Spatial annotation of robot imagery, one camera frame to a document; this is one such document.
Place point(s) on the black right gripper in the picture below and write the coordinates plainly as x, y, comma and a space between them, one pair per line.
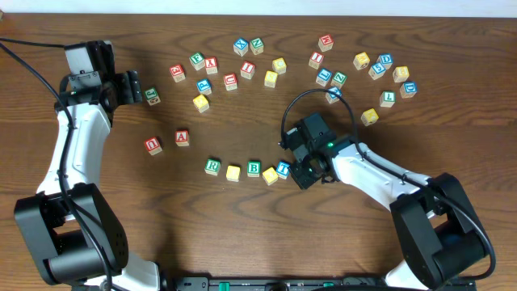
303, 173

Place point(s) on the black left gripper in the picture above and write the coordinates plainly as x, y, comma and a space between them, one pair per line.
122, 87

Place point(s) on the blue T letter block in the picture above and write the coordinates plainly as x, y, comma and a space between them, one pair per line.
283, 170

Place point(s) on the yellow O block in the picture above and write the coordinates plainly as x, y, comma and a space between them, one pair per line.
270, 176

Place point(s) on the green B letter block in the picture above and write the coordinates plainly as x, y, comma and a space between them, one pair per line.
253, 169

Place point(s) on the green R letter block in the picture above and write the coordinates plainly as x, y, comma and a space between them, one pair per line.
212, 166

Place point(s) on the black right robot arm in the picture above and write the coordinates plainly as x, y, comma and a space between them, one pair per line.
438, 230

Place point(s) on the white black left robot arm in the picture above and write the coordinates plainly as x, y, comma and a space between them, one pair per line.
70, 230

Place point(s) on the green J letter block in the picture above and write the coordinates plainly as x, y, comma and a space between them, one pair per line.
152, 96

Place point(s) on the red G letter block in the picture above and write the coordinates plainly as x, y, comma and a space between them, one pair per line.
177, 73

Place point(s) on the red U block left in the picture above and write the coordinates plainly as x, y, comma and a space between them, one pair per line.
153, 146

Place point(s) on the green Z letter block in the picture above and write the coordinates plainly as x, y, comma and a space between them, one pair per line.
338, 80

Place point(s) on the blue L letter block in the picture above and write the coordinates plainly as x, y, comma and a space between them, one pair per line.
323, 77

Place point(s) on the red A letter block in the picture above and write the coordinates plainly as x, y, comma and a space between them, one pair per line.
182, 138

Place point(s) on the plain yellow wooden block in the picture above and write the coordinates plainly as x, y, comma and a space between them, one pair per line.
201, 103

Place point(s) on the blue P letter block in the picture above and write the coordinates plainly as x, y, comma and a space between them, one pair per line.
204, 86

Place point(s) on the red I letter block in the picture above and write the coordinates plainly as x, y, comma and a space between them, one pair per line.
316, 60

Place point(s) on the green L letter block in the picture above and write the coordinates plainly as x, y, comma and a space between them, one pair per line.
387, 99

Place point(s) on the red I block left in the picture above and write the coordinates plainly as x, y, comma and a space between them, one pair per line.
247, 70

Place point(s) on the red N letter block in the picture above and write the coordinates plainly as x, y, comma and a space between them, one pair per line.
325, 43

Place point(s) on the red U letter block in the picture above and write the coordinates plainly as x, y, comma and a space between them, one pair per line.
230, 81

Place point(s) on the blue D block right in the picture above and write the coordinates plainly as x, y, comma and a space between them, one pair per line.
408, 90

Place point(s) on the yellow 8 block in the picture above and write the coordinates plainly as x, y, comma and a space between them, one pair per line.
401, 74

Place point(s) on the green N letter block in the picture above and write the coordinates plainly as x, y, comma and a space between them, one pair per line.
257, 46

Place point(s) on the blue D letter block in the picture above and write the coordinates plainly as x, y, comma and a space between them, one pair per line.
386, 60

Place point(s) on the blue X letter block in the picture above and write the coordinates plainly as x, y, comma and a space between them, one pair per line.
241, 47

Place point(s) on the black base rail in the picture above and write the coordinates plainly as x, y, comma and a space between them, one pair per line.
199, 283

